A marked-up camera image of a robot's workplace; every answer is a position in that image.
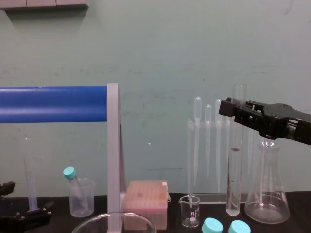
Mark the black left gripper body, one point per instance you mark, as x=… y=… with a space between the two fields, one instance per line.
x=22 y=222

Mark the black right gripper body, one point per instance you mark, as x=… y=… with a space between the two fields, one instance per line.
x=284 y=121

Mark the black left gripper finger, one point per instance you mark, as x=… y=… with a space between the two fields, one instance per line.
x=46 y=206
x=6 y=189

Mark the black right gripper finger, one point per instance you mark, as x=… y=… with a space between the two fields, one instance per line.
x=255 y=104
x=227 y=108

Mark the long clear glass test tube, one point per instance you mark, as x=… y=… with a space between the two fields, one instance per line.
x=233 y=174

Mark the clear plastic beaker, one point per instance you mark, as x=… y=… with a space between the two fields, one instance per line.
x=85 y=199

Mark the teal-capped centrifuge tube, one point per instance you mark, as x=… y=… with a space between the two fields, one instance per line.
x=70 y=173
x=239 y=227
x=212 y=225

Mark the clear acrylic pipette rack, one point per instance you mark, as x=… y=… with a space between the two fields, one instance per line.
x=211 y=196

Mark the blue cylindrical tube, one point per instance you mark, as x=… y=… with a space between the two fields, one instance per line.
x=53 y=104

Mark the small glass beaker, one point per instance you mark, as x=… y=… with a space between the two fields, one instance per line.
x=190 y=213

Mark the clear plastic graduated cylinder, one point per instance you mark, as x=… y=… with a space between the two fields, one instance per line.
x=31 y=184

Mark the clear plastic transfer pipette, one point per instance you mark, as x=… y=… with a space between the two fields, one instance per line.
x=196 y=145

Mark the wide clear glass dish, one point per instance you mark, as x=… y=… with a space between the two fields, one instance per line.
x=97 y=222

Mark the clear glass conical flask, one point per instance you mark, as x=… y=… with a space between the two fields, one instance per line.
x=267 y=194

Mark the pink pipette tip box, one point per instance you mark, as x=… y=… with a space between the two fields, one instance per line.
x=145 y=196

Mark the pale wall cabinet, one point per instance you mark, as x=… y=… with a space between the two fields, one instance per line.
x=43 y=3

